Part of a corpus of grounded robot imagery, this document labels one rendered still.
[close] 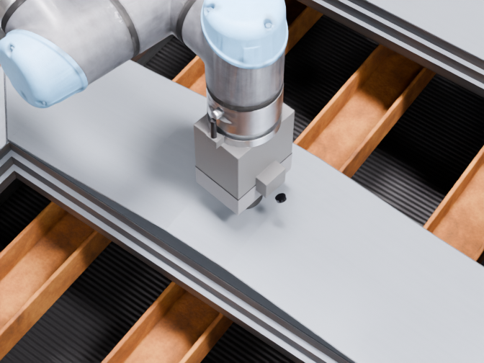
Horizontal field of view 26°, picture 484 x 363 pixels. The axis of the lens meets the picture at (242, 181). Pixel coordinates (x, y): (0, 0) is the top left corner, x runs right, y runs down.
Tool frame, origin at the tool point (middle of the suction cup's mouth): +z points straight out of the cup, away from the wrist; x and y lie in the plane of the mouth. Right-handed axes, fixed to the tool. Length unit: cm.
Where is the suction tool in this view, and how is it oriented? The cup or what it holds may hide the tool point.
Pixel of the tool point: (243, 199)
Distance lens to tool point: 118.0
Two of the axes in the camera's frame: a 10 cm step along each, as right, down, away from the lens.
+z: 0.0, 5.6, 8.3
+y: 6.9, -6.0, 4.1
